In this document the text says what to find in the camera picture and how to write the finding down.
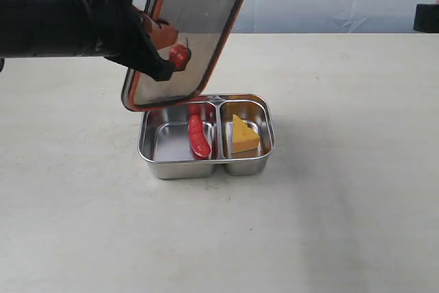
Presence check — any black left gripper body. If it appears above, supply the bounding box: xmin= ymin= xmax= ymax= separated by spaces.
xmin=73 ymin=0 xmax=175 ymax=82

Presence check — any red sausage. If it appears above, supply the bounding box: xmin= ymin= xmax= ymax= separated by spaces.
xmin=188 ymin=115 xmax=211 ymax=159

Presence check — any yellow cheese wedge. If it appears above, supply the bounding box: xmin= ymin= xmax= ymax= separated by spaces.
xmin=232 ymin=115 xmax=260 ymax=154

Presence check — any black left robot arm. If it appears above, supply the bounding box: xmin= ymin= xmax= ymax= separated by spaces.
xmin=1 ymin=0 xmax=176 ymax=82

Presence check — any steel two-compartment lunch box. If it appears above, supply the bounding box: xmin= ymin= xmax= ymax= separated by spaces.
xmin=138 ymin=94 xmax=275 ymax=179

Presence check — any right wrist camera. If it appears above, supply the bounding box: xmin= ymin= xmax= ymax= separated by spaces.
xmin=413 ymin=0 xmax=439 ymax=34

